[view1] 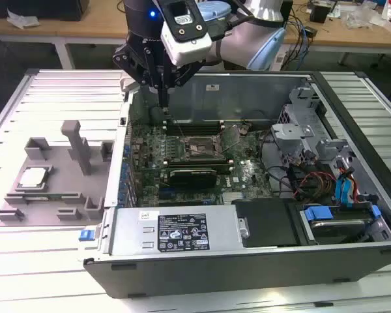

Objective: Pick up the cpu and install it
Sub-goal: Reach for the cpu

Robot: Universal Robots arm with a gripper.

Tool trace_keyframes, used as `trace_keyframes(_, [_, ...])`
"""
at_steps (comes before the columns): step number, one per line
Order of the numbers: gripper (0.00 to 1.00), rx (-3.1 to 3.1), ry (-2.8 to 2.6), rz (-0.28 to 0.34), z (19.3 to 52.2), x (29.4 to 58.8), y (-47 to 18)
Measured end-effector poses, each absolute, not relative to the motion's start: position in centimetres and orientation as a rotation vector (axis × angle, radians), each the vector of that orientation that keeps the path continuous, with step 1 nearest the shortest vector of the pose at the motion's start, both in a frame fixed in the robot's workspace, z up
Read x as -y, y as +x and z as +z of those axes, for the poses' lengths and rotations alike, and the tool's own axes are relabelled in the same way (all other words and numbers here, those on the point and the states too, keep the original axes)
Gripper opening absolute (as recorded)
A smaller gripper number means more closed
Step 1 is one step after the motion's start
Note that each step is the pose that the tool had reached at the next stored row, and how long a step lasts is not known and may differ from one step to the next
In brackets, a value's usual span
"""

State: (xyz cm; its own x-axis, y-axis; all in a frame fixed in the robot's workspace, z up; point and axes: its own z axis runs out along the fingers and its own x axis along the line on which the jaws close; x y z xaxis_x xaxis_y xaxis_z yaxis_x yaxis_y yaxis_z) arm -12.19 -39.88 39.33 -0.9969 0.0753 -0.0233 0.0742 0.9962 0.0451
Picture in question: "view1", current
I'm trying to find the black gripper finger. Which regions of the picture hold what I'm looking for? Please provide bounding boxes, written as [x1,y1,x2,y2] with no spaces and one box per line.
[113,44,166,108]
[164,61,203,108]

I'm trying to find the silver topped CPU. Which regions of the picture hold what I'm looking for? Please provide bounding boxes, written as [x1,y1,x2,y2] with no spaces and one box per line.
[15,166,50,192]

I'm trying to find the black RAM slot bank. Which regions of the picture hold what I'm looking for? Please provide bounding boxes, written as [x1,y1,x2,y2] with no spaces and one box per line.
[164,157,233,173]
[162,119,225,137]

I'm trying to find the wooden desk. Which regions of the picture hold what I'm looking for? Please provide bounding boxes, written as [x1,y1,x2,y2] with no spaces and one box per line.
[0,0,391,71]

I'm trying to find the black graphics card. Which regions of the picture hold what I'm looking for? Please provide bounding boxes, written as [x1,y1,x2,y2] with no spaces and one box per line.
[167,168,218,188]

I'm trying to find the green motherboard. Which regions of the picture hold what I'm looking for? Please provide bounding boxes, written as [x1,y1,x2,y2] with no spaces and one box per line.
[126,122,276,208]

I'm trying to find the crumpled white paper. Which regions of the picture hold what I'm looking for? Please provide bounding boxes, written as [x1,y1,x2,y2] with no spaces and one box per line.
[6,8,40,29]

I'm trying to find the silver metal drive cage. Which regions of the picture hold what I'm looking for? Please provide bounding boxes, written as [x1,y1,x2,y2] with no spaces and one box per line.
[269,85,358,170]

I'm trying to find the silver chipset heatsink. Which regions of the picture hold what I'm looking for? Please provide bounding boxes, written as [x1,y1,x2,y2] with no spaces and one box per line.
[223,192,245,205]

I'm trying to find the grey parts rack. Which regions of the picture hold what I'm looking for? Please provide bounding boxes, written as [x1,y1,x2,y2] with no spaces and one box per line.
[0,119,115,228]

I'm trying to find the small black box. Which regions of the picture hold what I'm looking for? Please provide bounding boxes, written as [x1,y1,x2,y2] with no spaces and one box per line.
[308,0,330,23]

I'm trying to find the green RAM stick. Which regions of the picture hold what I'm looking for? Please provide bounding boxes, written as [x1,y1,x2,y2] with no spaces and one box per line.
[6,192,81,200]

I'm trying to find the silver power supply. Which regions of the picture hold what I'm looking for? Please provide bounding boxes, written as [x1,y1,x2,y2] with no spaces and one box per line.
[109,205,245,255]

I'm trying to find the black drive bay cover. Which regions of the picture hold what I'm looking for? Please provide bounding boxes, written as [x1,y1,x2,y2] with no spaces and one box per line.
[231,198,302,248]

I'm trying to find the clear plastic bags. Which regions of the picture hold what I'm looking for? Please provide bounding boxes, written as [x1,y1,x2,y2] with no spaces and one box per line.
[341,5,384,29]

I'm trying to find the open black PC case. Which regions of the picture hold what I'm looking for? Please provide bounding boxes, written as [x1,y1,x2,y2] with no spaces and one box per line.
[83,70,391,299]

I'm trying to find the hard disk in blue carrier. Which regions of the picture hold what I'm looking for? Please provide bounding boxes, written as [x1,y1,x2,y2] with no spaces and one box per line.
[299,202,382,245]

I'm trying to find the pale plastic case handle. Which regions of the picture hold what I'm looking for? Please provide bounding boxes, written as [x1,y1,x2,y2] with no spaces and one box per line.
[121,72,141,94]

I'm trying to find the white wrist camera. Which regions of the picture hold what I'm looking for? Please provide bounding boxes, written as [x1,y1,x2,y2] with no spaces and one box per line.
[160,0,213,67]

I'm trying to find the red yellow power wires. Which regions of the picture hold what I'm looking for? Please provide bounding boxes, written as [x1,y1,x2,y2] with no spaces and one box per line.
[291,169,336,201]

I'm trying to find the blue disk wire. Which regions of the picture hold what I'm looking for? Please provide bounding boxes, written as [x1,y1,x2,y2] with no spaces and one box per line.
[334,166,356,209]

